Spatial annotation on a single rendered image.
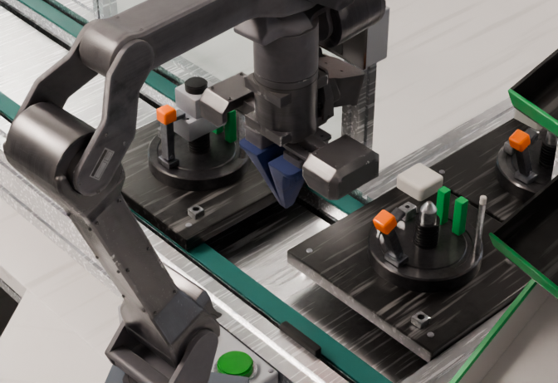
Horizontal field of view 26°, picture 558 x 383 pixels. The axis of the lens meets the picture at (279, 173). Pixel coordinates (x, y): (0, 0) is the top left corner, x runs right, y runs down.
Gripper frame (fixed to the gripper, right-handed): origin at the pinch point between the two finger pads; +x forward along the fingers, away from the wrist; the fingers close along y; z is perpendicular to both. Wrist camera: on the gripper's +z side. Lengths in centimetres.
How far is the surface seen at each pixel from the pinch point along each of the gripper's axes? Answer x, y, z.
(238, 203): 28.7, 28.1, 16.9
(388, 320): 28.6, -0.1, 15.5
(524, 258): 6.2, -18.5, 13.3
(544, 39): 41, 39, 96
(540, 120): -10.1, -18.7, 12.2
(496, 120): 30, 19, 58
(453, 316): 28.7, -4.7, 21.6
